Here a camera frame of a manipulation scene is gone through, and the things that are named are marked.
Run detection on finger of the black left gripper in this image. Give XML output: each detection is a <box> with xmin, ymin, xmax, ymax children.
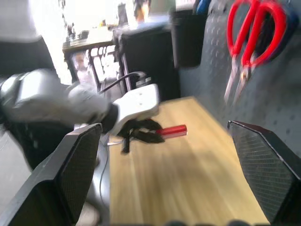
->
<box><xmin>138</xmin><ymin>119</ymin><xmax>162</xmax><ymax>130</ymax></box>
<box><xmin>134</xmin><ymin>131</ymin><xmax>166</xmax><ymax>144</ymax></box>

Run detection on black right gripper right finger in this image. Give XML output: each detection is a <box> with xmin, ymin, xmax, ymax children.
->
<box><xmin>227</xmin><ymin>120</ymin><xmax>301</xmax><ymax>226</ymax></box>

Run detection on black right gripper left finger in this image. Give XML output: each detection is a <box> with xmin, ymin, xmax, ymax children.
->
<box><xmin>0</xmin><ymin>123</ymin><xmax>103</xmax><ymax>226</ymax></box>

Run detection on red handled tool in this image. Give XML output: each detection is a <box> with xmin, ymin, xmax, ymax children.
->
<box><xmin>120</xmin><ymin>124</ymin><xmax>188</xmax><ymax>154</ymax></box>

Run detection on red handled scissors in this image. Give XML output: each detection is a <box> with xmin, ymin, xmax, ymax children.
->
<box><xmin>223</xmin><ymin>0</ymin><xmax>288</xmax><ymax>105</ymax></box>

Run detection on grey perforated pegboard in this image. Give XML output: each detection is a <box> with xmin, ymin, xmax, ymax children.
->
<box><xmin>177</xmin><ymin>0</ymin><xmax>301</xmax><ymax>158</ymax></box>

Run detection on black cabinet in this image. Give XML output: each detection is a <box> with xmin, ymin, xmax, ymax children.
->
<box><xmin>112</xmin><ymin>24</ymin><xmax>182</xmax><ymax>102</ymax></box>

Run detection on black storage bin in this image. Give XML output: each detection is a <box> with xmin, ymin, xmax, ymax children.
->
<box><xmin>170</xmin><ymin>8</ymin><xmax>208</xmax><ymax>69</ymax></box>

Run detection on background wooden desk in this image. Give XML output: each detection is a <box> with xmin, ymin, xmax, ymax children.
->
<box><xmin>62</xmin><ymin>39</ymin><xmax>118</xmax><ymax>83</ymax></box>

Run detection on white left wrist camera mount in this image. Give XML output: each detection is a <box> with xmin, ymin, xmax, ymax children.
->
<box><xmin>112</xmin><ymin>83</ymin><xmax>160</xmax><ymax>136</ymax></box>

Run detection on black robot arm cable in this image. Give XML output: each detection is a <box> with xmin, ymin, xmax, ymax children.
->
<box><xmin>98</xmin><ymin>71</ymin><xmax>151</xmax><ymax>95</ymax></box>

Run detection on blue plastic object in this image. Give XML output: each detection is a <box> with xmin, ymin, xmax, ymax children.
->
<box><xmin>194</xmin><ymin>0</ymin><xmax>212</xmax><ymax>15</ymax></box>

